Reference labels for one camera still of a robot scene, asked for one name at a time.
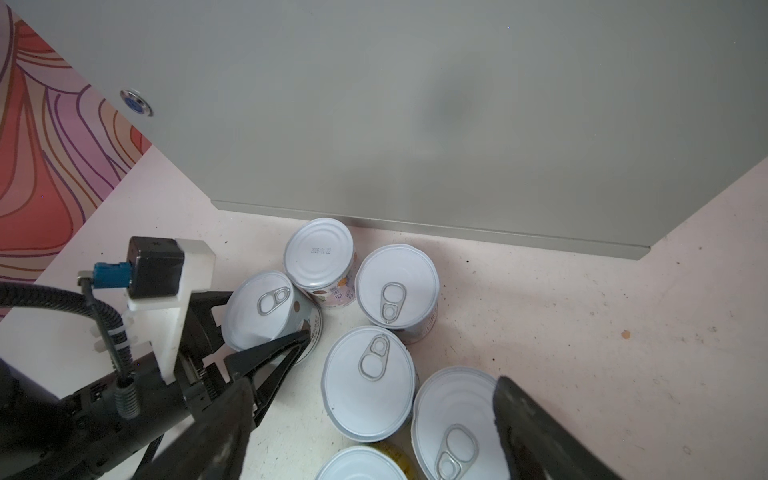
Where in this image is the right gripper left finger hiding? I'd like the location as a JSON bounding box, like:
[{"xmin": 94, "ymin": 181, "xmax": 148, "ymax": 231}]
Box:
[{"xmin": 134, "ymin": 379, "xmax": 254, "ymax": 479}]

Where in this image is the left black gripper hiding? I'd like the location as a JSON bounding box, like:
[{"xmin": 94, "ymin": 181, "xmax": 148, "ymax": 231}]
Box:
[{"xmin": 1, "ymin": 290, "xmax": 231, "ymax": 479}]

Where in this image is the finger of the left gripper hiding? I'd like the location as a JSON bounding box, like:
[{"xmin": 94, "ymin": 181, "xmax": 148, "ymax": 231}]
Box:
[{"xmin": 224, "ymin": 330, "xmax": 311, "ymax": 428}]

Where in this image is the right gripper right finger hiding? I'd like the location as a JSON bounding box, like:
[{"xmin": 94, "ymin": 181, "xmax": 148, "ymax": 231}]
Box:
[{"xmin": 492, "ymin": 376, "xmax": 619, "ymax": 479}]

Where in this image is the pink label can plain lid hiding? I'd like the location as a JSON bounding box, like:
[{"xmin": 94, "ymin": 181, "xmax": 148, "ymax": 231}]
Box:
[{"xmin": 283, "ymin": 218, "xmax": 358, "ymax": 308}]

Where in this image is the orange label can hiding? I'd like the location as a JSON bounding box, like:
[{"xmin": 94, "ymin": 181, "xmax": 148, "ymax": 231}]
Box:
[{"xmin": 411, "ymin": 366, "xmax": 511, "ymax": 479}]

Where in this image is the yellow label can front-left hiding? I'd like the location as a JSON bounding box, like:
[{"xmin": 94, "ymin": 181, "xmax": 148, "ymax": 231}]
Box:
[{"xmin": 315, "ymin": 442, "xmax": 420, "ymax": 480}]

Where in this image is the teal label can back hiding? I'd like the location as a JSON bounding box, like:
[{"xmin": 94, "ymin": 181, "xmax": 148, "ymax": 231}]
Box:
[{"xmin": 355, "ymin": 244, "xmax": 440, "ymax": 345}]

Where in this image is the blue cabinet lock button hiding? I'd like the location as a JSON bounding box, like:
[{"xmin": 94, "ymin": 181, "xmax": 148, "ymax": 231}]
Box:
[{"xmin": 120, "ymin": 89, "xmax": 153, "ymax": 117}]

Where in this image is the grey metal cabinet box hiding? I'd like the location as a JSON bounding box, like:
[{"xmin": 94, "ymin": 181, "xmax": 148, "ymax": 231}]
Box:
[{"xmin": 11, "ymin": 1, "xmax": 767, "ymax": 259}]

